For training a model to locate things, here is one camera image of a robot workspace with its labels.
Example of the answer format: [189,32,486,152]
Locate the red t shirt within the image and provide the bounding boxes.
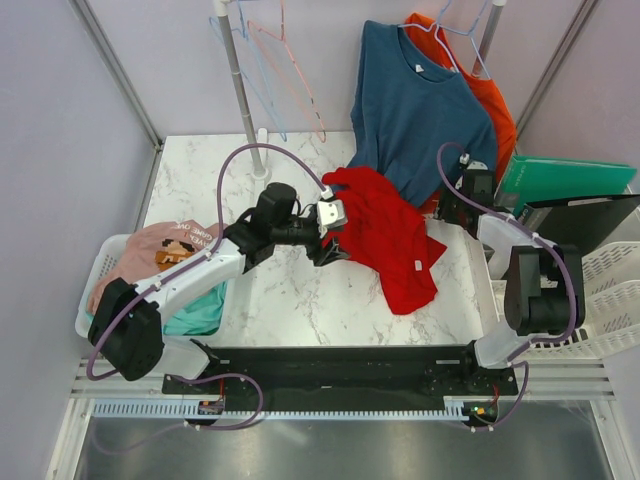
[322,167,446,315]

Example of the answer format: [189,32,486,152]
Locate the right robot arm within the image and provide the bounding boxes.
[436,167,585,394]

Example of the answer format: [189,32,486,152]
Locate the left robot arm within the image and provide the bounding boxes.
[88,183,347,381]

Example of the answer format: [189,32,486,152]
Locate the blue t shirt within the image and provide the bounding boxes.
[349,20,498,207]

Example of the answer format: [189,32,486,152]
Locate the orange t shirt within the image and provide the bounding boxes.
[405,12,517,183]

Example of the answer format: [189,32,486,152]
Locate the mint green t shirt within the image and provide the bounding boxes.
[84,279,234,337]

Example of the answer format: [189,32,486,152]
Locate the pink printed t shirt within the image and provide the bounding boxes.
[87,220,220,315]

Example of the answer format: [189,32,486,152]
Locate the blue hanger holding shirts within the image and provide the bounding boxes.
[423,0,492,79]

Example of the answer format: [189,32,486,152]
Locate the green binder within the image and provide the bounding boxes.
[495,155,637,215]

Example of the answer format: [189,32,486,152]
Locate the black binder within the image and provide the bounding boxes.
[518,194,639,256]

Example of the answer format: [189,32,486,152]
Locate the white slotted tray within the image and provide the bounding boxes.
[520,241,639,360]

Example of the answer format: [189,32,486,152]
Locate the white plastic laundry basket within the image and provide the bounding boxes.
[75,235,237,338]

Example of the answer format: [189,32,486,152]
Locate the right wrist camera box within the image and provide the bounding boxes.
[459,153,497,206]

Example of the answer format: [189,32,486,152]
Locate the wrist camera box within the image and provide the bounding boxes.
[459,153,497,206]
[316,199,348,236]

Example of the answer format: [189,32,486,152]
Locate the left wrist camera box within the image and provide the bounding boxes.
[316,199,348,236]

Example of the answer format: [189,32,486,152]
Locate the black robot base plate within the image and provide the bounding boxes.
[162,346,518,410]

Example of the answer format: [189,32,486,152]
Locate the light blue wire hanger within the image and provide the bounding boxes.
[229,1,288,141]

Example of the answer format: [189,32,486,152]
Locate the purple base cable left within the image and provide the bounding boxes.
[87,371,266,456]

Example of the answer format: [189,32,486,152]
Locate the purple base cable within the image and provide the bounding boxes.
[459,359,531,434]
[87,371,266,456]

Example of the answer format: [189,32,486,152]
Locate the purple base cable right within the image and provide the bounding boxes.
[459,359,531,434]

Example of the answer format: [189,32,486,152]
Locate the aluminium frame post right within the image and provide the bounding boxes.
[516,0,601,142]

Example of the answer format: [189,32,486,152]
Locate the aluminium frame post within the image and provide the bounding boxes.
[516,0,601,142]
[69,0,164,152]

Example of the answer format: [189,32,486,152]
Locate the white cable duct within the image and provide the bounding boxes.
[91,398,469,422]

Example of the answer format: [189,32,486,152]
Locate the aluminium frame post left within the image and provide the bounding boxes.
[69,0,164,152]

